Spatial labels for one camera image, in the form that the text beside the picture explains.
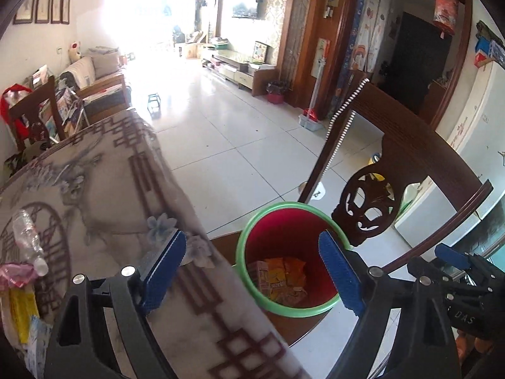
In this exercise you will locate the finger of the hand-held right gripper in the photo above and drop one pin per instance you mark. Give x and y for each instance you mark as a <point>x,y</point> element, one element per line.
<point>453,282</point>
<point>453,254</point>

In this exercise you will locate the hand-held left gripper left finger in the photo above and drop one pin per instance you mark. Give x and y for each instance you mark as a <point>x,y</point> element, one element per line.
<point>163,274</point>

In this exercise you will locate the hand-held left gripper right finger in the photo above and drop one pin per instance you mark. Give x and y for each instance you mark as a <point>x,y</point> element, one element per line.
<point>341,274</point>

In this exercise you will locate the red bin with green rim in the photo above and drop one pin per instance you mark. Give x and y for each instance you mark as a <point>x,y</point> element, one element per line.
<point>292,241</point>

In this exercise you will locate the orange snack packet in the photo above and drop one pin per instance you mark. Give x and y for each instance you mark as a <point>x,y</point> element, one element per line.
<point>276,270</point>
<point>296,272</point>
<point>290,295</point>

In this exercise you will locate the beige snack carton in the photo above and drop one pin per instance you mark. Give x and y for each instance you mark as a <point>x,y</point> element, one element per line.
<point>258,280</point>

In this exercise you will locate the dark carved wooden chair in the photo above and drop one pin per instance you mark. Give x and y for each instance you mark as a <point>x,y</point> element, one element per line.
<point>414,134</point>

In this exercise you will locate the white refrigerator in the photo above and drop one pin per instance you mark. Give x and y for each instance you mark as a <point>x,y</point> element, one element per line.
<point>473,126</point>

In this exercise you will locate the clear plastic bottle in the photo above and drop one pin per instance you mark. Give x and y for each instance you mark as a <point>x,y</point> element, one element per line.
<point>27,237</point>

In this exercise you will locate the blue white wrapper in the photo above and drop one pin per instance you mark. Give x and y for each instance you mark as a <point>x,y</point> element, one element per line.
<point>37,343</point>

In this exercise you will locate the yellow plastic wrapper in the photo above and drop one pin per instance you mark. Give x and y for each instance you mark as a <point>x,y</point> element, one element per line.
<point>23,312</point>

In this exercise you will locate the pink plastic wrapper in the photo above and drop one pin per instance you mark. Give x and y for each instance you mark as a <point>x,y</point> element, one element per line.
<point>15,277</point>

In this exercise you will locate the broom with dustpan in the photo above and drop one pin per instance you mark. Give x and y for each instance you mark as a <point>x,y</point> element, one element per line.
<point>311,118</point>

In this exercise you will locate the small dark stool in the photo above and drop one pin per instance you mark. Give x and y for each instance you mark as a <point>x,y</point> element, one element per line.
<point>154,102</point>

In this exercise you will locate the red flower pot with plant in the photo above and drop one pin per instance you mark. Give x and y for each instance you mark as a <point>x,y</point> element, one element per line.
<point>276,94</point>

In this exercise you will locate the rack of magazines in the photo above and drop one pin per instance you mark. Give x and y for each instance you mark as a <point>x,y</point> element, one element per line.
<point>65,110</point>

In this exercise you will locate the sofa with grey cushions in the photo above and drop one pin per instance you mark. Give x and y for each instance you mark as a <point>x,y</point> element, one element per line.
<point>98,75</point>

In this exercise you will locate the wooden chair with green cushion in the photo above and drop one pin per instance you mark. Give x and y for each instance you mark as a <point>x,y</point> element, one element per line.
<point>37,106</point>

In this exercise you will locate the low television cabinet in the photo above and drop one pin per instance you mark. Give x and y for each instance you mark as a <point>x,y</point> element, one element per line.
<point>236,69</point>

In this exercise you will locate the cardboard box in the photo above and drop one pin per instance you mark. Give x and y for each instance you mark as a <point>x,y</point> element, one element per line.
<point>192,50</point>

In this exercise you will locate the red garment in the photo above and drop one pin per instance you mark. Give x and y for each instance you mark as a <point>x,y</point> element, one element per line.
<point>12,98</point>

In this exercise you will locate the stuffed toy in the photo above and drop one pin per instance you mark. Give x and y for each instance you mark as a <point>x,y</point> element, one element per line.
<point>74,51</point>

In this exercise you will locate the colourful door curtain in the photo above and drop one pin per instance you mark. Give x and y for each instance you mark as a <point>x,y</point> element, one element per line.
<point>367,27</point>

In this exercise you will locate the red lantern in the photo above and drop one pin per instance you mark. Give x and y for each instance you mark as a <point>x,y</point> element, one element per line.
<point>446,10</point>

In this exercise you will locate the wooden room divider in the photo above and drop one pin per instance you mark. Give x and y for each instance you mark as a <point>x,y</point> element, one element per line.
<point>294,27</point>

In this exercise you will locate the wall television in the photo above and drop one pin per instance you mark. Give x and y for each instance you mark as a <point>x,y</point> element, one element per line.
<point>244,9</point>

